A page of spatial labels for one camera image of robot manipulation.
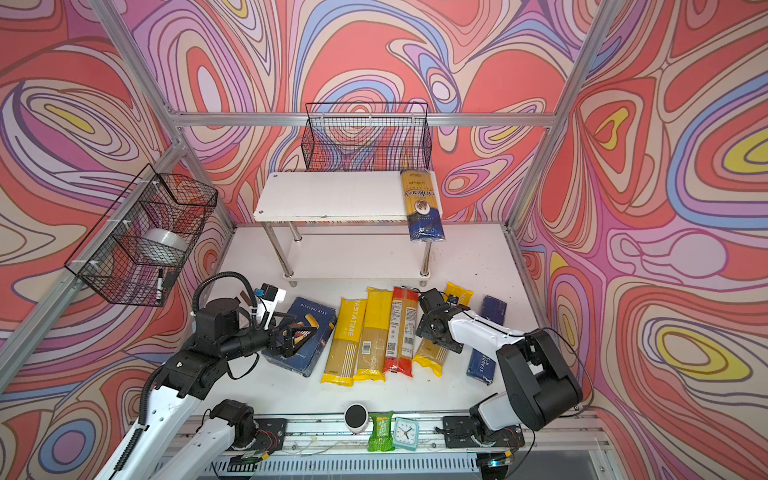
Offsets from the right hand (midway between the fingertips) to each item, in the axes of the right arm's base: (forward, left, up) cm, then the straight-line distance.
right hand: (439, 341), depth 90 cm
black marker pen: (+5, +71, +28) cm, 76 cm away
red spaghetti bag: (+3, +11, +4) cm, 12 cm away
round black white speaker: (-21, +24, +6) cm, 32 cm away
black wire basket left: (+10, +74, +36) cm, 83 cm away
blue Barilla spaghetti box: (-9, -10, +4) cm, 14 cm away
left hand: (-4, +35, +23) cm, 42 cm away
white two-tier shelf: (+52, +34, 0) cm, 62 cm away
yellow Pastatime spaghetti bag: (-6, +29, +3) cm, 30 cm away
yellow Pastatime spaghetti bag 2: (-5, +3, +3) cm, 7 cm away
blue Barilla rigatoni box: (-8, +38, +9) cm, 40 cm away
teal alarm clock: (-24, +12, +3) cm, 27 cm away
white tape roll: (+11, +69, +35) cm, 78 cm away
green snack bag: (-25, +18, +1) cm, 31 cm away
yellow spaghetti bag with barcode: (-5, +20, +4) cm, 21 cm away
